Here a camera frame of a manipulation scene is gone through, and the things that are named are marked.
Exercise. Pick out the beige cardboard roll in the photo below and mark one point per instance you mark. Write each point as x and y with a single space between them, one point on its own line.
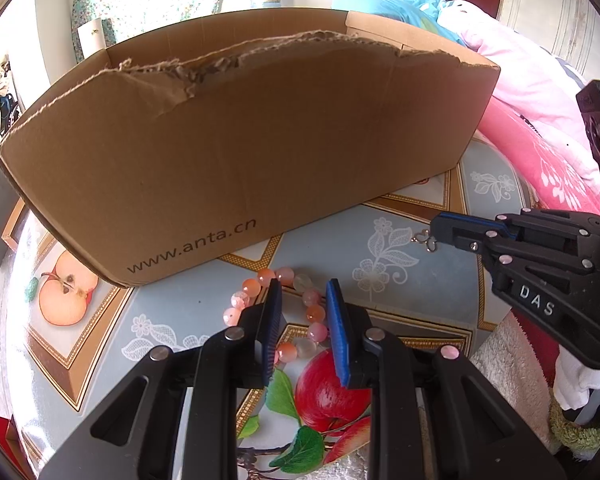
91 37

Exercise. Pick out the wheelchair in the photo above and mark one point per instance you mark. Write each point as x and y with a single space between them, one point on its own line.
9 109

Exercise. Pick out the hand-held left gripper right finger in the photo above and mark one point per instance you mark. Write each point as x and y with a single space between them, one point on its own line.
336 340

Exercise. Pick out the green fuzzy cloth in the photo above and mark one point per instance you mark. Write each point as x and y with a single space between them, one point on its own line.
580 435

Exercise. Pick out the beige fluffy cloth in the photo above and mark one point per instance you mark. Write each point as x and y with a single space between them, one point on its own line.
515 360

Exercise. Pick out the brown cardboard box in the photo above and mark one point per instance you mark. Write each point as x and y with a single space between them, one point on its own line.
230 160

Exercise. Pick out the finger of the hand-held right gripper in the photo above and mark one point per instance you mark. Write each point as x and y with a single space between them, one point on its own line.
460 235
555 222

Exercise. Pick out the blue and pink cartoon quilt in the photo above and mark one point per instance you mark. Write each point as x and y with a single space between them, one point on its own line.
380 2

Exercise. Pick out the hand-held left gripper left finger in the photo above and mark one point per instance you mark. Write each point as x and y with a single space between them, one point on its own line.
270 355

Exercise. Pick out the red cloth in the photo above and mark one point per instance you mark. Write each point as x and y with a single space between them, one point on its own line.
530 325

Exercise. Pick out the white panelled cabinet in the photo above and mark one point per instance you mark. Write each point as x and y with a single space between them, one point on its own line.
540 5

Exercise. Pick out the fruit print tablecloth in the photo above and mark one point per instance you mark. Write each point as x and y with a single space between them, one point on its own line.
420 285

